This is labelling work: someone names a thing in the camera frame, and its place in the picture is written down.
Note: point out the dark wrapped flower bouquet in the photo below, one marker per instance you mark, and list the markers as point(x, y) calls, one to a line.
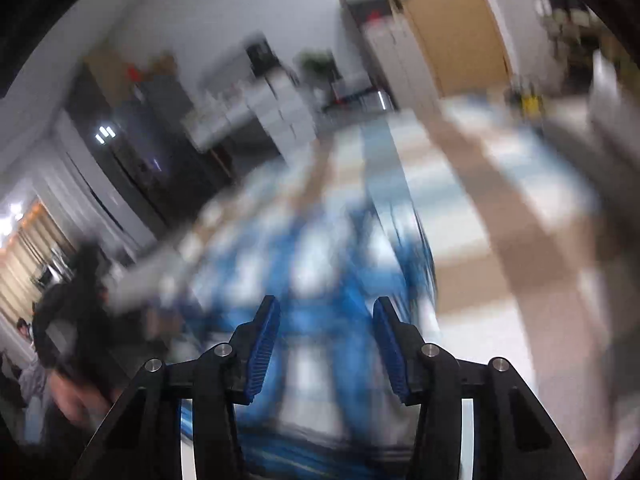
point(317, 67)

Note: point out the wooden shoe rack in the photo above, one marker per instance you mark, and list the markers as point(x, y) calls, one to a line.
point(565, 5)

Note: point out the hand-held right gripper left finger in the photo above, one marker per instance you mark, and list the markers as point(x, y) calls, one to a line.
point(262, 345)

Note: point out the open cardboard box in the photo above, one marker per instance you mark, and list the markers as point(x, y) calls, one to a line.
point(161, 66)

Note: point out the black shoe box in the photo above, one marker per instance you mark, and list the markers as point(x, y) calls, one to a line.
point(370, 7)

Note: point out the blue white plaid shirt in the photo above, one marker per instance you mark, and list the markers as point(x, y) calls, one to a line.
point(325, 310)

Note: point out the checkered blanket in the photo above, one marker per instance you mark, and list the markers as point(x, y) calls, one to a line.
point(500, 210)

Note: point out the black coffee machine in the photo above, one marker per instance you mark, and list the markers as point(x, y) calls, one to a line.
point(261, 55)

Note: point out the yellow shoe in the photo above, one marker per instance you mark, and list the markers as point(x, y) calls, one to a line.
point(531, 105)

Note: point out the person's left hand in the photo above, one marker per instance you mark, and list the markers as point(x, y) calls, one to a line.
point(75, 400)

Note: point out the dark grey fridge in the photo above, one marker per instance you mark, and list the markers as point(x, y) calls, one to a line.
point(165, 150)

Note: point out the white desk with drawers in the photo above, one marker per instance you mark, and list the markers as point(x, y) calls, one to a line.
point(280, 115)

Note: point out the tan curtain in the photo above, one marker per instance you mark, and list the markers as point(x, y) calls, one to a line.
point(35, 255)

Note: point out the tan wooden door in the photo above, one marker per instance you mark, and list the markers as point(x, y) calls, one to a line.
point(450, 25)

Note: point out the dark wardrobe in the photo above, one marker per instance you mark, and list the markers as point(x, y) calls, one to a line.
point(95, 110)

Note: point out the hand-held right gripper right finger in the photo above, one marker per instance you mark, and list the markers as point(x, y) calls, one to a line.
point(392, 347)

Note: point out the silver suitcase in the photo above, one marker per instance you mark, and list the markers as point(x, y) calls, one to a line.
point(360, 92)

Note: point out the white cabinet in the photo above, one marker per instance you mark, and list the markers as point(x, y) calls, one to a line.
point(400, 60)

